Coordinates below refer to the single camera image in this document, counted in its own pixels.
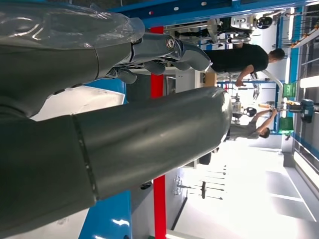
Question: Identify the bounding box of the person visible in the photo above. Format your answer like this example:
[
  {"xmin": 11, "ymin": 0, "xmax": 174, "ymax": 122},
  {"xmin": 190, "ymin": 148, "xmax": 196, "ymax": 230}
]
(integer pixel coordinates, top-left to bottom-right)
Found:
[
  {"xmin": 204, "ymin": 43, "xmax": 286, "ymax": 88},
  {"xmin": 225, "ymin": 109, "xmax": 278, "ymax": 141}
]

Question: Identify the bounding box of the white machine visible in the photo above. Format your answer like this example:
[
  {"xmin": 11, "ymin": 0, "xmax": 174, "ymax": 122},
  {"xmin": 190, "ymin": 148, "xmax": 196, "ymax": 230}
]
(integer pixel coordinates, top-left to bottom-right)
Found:
[{"xmin": 219, "ymin": 14, "xmax": 274, "ymax": 45}]

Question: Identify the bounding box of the green box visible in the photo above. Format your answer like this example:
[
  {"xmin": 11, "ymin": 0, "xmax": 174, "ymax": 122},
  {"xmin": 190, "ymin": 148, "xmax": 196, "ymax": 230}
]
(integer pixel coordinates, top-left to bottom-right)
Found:
[
  {"xmin": 278, "ymin": 117, "xmax": 295, "ymax": 135},
  {"xmin": 283, "ymin": 82, "xmax": 297, "ymax": 98}
]

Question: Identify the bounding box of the blue machine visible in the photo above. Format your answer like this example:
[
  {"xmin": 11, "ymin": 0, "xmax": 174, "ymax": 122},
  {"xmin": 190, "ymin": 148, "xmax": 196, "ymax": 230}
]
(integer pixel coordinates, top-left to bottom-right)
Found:
[{"xmin": 286, "ymin": 99, "xmax": 314, "ymax": 123}]

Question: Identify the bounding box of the blue metal frame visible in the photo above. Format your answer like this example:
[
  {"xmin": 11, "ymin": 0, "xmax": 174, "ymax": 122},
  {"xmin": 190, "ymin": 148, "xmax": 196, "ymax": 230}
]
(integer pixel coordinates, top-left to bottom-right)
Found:
[{"xmin": 217, "ymin": 78, "xmax": 283, "ymax": 136}]

